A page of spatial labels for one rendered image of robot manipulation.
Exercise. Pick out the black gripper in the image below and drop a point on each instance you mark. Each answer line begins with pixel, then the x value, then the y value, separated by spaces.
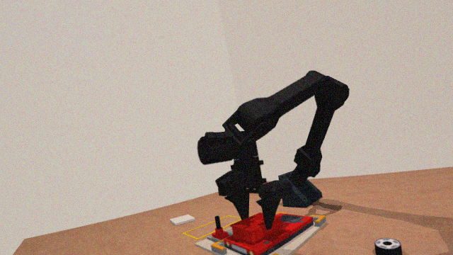
pixel 270 193

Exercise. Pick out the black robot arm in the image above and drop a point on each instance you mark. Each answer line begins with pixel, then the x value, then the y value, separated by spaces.
pixel 259 116

